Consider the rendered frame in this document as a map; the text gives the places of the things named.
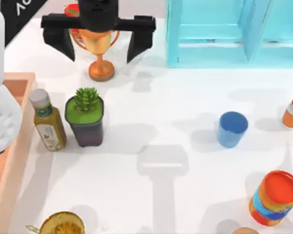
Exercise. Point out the salmon shallow box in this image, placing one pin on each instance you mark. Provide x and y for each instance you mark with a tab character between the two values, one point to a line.
17	126

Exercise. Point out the gold trophy with bronze base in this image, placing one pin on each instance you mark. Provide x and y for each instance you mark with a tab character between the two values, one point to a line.
97	48

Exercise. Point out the brown round object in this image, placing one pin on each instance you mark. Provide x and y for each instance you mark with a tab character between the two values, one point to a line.
243	231

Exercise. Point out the orange can with blue label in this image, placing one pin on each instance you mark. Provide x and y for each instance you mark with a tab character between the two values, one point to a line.
273	197

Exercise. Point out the olive green bottle grey cap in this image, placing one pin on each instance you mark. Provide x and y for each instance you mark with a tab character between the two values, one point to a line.
48	122

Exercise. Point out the green plant in dark pot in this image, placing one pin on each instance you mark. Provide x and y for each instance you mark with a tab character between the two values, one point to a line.
85	117

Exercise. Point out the blue cup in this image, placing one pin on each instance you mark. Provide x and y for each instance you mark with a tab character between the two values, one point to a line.
232	129

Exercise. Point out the light blue rack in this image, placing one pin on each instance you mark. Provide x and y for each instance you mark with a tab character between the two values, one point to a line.
210	34

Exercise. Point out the red and green can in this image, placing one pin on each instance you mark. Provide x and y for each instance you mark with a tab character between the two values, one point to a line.
72	11

